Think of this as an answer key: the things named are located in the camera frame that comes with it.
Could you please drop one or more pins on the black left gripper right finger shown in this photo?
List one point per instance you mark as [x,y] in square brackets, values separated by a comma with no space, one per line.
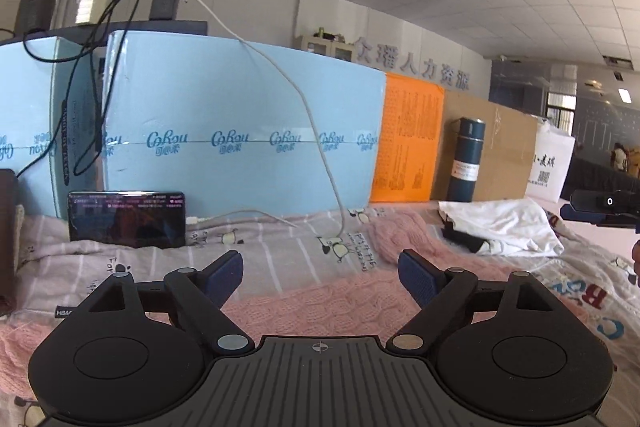
[501,349]

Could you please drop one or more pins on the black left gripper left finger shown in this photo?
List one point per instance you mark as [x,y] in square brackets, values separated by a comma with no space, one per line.
[137,350]

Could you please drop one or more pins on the pink knitted sweater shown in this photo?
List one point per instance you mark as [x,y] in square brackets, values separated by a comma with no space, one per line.
[311,277]

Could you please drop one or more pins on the person's right hand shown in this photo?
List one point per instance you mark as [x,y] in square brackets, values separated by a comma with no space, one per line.
[635,256]

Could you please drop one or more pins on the grey striped cartoon bedsheet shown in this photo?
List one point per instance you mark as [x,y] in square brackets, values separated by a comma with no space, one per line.
[598,286]

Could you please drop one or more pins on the white garment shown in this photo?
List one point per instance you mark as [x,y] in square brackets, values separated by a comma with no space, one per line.
[508,227]

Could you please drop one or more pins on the brown cardboard box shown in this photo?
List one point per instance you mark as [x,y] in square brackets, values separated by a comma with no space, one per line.
[508,149]

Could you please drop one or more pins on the black smartphone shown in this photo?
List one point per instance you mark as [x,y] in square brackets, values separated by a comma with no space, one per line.
[133,219]

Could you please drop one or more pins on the dark blue thermos bottle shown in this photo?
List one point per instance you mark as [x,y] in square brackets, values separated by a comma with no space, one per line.
[466,165]

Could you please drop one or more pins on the brown leather jacket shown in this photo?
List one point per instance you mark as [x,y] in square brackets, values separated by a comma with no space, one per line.
[8,202]

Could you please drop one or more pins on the orange printed sheet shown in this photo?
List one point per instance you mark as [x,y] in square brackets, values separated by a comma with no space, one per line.
[409,140]

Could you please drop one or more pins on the large blue tissue box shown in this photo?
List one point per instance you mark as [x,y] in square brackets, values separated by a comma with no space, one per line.
[236,126]

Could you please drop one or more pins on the left blue tissue box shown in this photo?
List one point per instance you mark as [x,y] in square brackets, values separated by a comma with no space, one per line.
[50,102]

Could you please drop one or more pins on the white power adapter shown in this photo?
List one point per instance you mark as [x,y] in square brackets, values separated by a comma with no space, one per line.
[89,11]

